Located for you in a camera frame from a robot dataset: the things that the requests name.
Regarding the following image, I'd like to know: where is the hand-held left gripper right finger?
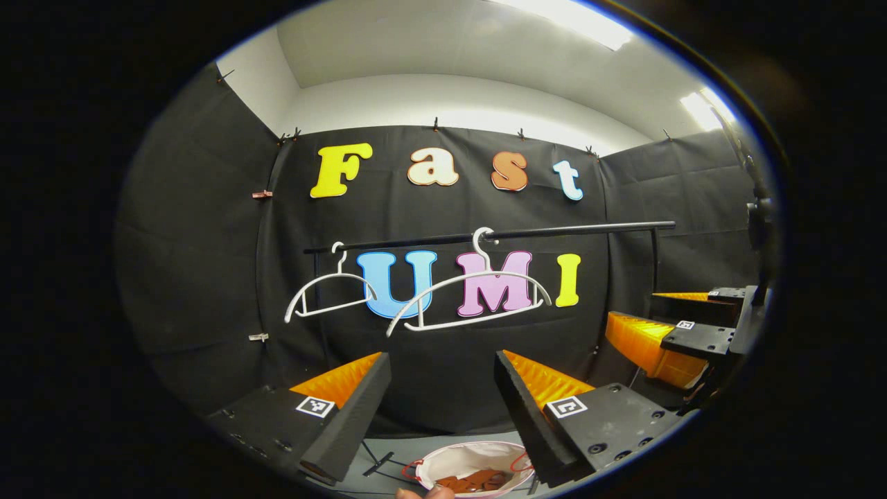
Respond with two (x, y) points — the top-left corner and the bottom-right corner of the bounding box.
(493, 349), (686, 489)

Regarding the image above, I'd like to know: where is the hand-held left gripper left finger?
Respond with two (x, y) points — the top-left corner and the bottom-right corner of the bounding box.
(205, 351), (392, 484)

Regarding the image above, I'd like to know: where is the white laundry hamper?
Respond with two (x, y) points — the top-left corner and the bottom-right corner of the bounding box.
(402, 441), (536, 499)

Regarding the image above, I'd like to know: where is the orange corduroy jacket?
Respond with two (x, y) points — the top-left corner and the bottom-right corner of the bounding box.
(435, 469), (510, 494)

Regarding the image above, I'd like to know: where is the large white clothes hanger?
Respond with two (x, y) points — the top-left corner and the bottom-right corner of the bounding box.
(386, 227), (553, 338)

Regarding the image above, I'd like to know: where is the black clothes rack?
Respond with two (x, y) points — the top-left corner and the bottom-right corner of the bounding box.
(303, 220), (677, 480)

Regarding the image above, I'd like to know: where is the small white clothes hanger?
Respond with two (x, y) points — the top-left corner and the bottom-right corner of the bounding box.
(284, 241), (378, 324)

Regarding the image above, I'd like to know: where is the small ceiling light panel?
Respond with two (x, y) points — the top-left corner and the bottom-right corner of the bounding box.
(679, 87), (739, 132)

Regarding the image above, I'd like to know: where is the black backdrop cloth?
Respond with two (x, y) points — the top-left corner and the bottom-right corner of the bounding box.
(114, 62), (763, 437)

